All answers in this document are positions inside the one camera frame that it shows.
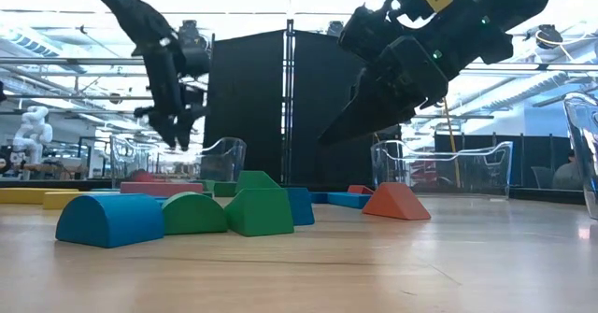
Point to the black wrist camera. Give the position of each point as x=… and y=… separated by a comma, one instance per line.
x=371, y=35
x=194, y=51

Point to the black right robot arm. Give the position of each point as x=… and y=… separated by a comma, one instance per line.
x=514, y=9

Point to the low black partition wall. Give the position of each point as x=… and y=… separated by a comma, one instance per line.
x=528, y=159

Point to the orange triangular prism block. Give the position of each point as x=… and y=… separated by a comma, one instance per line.
x=396, y=201

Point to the small red block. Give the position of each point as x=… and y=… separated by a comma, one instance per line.
x=142, y=176

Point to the white robot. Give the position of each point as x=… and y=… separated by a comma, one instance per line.
x=32, y=133

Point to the long pink block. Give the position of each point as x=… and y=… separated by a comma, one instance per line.
x=161, y=188

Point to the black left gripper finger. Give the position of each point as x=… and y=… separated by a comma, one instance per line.
x=167, y=131
x=184, y=131

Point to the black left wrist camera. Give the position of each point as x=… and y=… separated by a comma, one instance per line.
x=194, y=51

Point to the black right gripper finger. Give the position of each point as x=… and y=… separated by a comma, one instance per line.
x=364, y=121
x=364, y=89

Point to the green half-cylinder block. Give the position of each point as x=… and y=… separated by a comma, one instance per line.
x=194, y=212

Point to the grey office chair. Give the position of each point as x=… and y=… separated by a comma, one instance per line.
x=543, y=177

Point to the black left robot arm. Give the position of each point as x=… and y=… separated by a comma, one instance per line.
x=126, y=9

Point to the long dark blue block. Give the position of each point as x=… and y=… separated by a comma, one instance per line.
x=319, y=197

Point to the large clear plastic bin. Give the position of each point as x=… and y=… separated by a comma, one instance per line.
x=584, y=154

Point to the black folding partition screen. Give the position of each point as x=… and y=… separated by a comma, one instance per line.
x=247, y=107

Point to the medium blue block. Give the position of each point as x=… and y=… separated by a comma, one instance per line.
x=301, y=205

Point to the medium green block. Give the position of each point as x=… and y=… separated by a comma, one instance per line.
x=256, y=180

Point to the black overhead camera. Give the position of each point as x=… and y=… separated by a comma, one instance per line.
x=334, y=29

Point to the long yellow block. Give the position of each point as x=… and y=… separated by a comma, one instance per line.
x=58, y=201
x=23, y=195

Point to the green triangular prism block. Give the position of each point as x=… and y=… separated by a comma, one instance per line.
x=259, y=210

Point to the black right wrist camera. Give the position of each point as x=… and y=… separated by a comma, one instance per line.
x=371, y=35

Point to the person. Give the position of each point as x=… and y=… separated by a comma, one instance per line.
x=567, y=177

